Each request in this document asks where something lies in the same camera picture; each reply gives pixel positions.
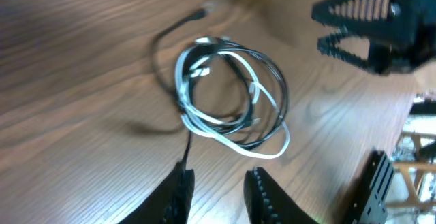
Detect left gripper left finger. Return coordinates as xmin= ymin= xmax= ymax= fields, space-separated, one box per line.
xmin=119 ymin=162 xmax=195 ymax=224

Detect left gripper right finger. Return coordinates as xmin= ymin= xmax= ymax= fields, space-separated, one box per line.
xmin=243 ymin=167 xmax=317 ymax=224

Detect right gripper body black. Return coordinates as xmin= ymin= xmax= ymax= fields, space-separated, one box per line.
xmin=369 ymin=0 xmax=435 ymax=74

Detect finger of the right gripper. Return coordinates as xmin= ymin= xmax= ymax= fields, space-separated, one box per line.
xmin=317 ymin=33 xmax=376 ymax=74
xmin=310 ymin=0 xmax=415 ymax=46

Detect black usb cable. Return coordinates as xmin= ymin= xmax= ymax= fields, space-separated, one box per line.
xmin=149 ymin=7 xmax=290 ymax=170

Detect white usb cable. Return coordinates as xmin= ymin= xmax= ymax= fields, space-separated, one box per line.
xmin=174 ymin=36 xmax=291 ymax=160

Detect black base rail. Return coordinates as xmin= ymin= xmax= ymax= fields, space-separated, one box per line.
xmin=342 ymin=150 xmax=394 ymax=224

